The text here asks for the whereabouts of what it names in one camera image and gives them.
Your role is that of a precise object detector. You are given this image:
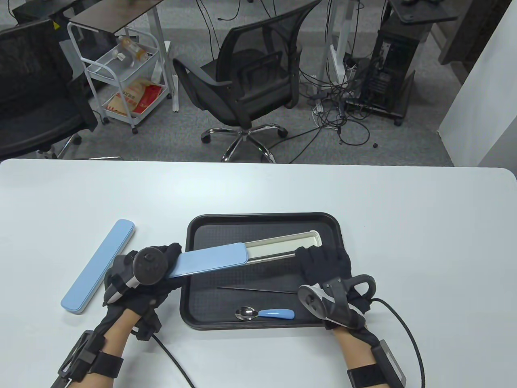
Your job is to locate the black chopstick utensil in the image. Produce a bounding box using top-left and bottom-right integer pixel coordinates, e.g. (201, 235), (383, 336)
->
(217, 287), (299, 294)
(247, 254), (299, 263)

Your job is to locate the person's right hand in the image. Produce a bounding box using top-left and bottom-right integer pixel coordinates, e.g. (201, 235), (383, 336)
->
(295, 246), (378, 330)

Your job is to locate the black glove cable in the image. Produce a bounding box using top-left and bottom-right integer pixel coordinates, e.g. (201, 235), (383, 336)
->
(153, 335), (194, 388)
(370, 298), (425, 388)

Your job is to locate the clear bottle orange liquid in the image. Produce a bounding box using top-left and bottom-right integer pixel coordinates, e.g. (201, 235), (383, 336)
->
(117, 36), (148, 62)

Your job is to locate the blue lid lunch box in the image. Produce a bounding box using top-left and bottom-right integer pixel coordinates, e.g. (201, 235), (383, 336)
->
(169, 230), (322, 279)
(61, 219), (136, 315)

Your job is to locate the black plastic tray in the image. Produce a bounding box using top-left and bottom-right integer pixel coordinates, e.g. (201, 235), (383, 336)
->
(180, 212), (345, 330)

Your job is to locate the person's right forearm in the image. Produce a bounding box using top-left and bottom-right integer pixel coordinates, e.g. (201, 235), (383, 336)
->
(333, 323), (388, 388)

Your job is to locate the person's left hand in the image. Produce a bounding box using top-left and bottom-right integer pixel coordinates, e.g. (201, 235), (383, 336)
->
(103, 242), (183, 320)

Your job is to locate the black mesh back office chair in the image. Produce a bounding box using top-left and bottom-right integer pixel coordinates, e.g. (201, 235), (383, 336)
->
(173, 0), (322, 163)

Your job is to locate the tangle of black cables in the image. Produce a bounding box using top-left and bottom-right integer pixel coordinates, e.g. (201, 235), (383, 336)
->
(299, 57), (382, 148)

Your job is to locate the black computer tower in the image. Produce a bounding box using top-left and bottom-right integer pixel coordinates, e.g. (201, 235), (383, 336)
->
(357, 16), (429, 127)

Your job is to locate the white desk leg frame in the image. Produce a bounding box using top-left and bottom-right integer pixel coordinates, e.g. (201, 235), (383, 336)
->
(319, 0), (360, 87)

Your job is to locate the red and tan paper bag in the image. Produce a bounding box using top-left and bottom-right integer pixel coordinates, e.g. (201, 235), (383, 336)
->
(106, 79), (164, 116)

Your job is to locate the dark wooden panel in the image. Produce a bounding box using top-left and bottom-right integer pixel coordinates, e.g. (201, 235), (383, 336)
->
(438, 0), (513, 83)

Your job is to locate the white utility cart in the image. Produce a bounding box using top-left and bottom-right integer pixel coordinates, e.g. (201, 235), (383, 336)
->
(67, 22), (172, 135)

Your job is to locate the black wrist strap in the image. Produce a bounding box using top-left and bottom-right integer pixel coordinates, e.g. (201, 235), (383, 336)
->
(91, 352), (124, 378)
(347, 364), (390, 388)

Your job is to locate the blue handled spoon utensil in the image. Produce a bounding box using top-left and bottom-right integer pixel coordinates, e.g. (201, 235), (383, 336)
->
(235, 306), (294, 322)

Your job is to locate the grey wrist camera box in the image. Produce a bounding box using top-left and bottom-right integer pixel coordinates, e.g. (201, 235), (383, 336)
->
(372, 339), (406, 384)

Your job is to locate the grey and white handheld controller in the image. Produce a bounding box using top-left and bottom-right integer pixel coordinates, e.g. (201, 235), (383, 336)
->
(104, 247), (168, 306)
(298, 274), (377, 328)

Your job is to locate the dark round edged desk top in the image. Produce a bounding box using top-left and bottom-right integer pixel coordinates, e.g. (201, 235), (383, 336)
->
(388, 0), (459, 24)

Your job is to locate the black padded office chair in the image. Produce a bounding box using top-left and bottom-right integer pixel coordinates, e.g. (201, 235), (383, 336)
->
(0, 18), (99, 160)

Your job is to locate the black wrist camera frame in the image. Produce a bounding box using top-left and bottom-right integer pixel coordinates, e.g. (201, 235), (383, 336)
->
(50, 329), (107, 388)

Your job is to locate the person's left forearm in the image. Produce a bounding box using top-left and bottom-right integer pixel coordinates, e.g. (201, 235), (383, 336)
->
(79, 309), (140, 388)

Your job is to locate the black glove connector block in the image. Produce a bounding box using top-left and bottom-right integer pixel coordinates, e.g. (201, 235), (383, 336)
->
(133, 309), (162, 340)

